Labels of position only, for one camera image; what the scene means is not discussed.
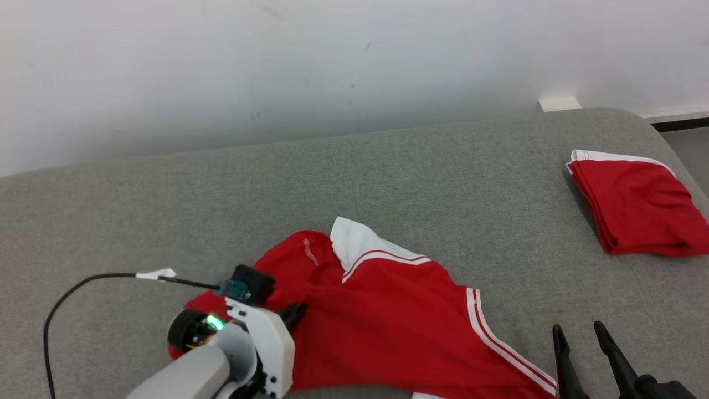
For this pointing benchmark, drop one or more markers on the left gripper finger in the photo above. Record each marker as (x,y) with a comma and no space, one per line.
(294,316)

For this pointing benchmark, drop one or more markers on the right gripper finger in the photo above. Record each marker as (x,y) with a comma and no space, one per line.
(565,366)
(615,354)

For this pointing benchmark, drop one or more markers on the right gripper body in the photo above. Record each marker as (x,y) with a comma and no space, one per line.
(667,389)

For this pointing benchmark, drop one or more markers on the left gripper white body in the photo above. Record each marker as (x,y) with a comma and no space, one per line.
(274,346)

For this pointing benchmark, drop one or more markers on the red Bulls basketball jersey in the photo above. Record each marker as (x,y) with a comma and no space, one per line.
(388,332)

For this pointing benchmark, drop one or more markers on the red shorts with white stripe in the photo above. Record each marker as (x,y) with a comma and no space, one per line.
(637,210)

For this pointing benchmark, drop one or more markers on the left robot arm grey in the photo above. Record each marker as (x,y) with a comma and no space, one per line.
(188,377)

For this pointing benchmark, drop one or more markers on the white baseboard with black strip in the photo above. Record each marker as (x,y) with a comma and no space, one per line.
(678,117)

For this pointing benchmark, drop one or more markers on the white wall box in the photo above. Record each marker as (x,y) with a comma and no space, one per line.
(559,103)

